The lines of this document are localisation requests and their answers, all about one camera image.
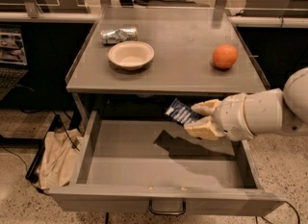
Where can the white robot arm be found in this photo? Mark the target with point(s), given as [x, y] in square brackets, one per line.
[244, 116]

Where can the laptop computer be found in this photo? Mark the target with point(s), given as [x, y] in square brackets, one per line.
[13, 61]

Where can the grey open drawer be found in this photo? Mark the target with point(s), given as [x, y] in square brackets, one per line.
[123, 164]

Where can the crumpled silver foil bag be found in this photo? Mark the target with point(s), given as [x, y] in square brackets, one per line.
[115, 36]

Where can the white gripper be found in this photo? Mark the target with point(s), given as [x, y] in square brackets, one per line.
[231, 115]

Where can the beige cloth bag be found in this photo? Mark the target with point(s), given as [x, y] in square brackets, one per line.
[59, 158]

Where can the black drawer handle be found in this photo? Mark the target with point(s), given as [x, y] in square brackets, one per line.
[173, 208]

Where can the dark blue snack bar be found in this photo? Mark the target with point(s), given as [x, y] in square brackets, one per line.
[180, 113]

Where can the cream paper bowl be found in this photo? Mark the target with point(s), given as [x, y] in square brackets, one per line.
[131, 55]

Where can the orange fruit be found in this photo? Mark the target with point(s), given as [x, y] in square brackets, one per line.
[225, 56]

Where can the grey counter cabinet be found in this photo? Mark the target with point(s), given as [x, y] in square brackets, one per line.
[183, 40]

